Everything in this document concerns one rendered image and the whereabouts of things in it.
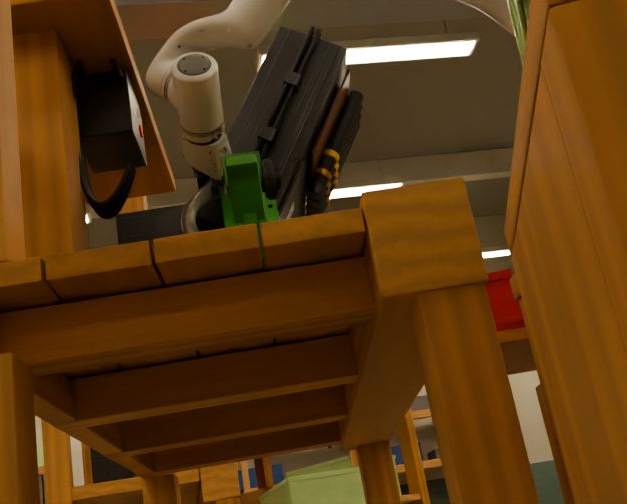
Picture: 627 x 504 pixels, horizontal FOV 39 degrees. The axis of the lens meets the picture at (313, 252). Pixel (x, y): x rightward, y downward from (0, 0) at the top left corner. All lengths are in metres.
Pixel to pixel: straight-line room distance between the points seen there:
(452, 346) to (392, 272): 0.12
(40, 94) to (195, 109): 0.30
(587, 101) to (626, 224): 0.08
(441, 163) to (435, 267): 8.93
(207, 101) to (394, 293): 0.66
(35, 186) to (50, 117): 0.14
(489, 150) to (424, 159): 0.79
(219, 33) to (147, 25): 3.09
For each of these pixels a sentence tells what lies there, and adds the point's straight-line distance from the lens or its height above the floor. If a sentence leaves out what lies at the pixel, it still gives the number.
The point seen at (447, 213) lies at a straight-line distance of 1.16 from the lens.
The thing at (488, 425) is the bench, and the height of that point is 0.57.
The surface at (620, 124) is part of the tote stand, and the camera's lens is 0.56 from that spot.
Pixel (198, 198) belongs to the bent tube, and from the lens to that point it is 1.82.
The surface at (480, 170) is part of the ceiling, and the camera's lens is 10.15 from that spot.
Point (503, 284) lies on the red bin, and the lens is 1.71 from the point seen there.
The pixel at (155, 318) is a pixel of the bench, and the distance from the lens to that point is 1.20.
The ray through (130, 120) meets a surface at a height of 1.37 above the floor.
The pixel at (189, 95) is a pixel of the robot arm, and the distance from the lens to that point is 1.63.
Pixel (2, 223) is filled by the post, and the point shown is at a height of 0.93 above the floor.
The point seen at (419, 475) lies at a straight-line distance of 4.67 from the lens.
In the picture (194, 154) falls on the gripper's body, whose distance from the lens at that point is 1.76.
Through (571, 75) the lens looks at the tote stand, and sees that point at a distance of 0.58.
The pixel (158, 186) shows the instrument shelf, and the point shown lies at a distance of 2.46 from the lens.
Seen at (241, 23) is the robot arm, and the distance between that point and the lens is 1.67.
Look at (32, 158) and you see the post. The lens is 1.69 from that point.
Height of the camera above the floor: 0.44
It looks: 20 degrees up
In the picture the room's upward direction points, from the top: 10 degrees counter-clockwise
